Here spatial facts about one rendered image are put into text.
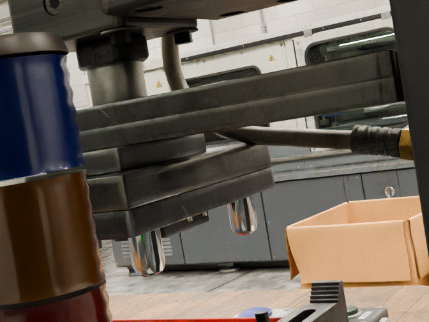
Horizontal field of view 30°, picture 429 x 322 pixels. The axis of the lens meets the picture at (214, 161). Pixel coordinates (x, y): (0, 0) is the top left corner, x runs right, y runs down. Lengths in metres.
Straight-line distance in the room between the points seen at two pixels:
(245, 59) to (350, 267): 3.09
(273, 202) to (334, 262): 2.84
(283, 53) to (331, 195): 1.03
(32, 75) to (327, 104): 0.22
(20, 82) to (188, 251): 6.00
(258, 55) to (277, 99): 5.25
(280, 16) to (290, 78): 7.41
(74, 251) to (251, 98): 0.22
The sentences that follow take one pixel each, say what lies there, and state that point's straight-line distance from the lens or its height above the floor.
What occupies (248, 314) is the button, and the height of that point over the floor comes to 0.94.
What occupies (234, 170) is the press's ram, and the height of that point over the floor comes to 1.13.
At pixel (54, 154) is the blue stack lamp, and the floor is 1.16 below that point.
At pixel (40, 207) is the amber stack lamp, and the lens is 0.23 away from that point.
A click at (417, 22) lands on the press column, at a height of 1.19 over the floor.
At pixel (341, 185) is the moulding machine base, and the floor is 0.58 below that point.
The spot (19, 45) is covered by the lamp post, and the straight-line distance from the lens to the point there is 0.23.
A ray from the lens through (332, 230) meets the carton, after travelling 2.88.
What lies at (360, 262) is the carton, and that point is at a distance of 2.86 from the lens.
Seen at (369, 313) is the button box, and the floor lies 0.93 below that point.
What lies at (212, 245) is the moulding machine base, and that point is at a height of 0.22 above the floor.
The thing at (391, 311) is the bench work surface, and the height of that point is 0.90.
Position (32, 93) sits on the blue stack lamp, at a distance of 0.23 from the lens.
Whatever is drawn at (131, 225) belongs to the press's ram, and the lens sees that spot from 0.45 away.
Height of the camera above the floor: 1.16
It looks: 3 degrees down
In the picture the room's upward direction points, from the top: 9 degrees counter-clockwise
